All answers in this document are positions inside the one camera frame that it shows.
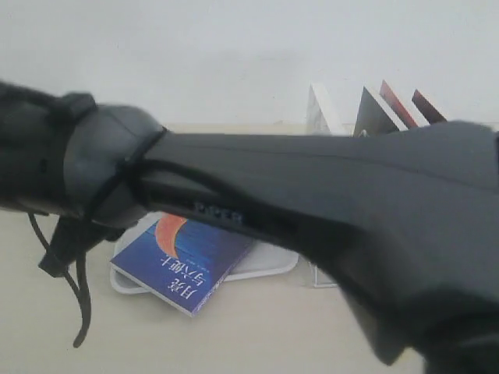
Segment white grey patterned book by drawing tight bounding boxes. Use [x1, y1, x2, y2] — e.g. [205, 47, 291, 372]
[306, 83, 348, 136]

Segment dark blue book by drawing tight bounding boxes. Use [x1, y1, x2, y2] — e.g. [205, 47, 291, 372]
[111, 214, 255, 316]

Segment red orange book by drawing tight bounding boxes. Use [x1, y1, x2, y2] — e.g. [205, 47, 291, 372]
[380, 80, 430, 129]

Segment white plastic tray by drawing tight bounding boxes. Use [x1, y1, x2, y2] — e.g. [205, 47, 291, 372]
[108, 229, 297, 295]

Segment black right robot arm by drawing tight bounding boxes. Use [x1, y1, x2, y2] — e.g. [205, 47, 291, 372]
[1, 83, 498, 373]

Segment black book white title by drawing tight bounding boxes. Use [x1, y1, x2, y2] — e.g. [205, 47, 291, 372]
[353, 86, 408, 137]

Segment dark brown book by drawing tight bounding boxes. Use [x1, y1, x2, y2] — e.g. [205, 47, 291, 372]
[412, 89, 448, 125]

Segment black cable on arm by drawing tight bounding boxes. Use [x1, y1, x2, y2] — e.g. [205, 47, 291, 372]
[27, 212, 93, 348]

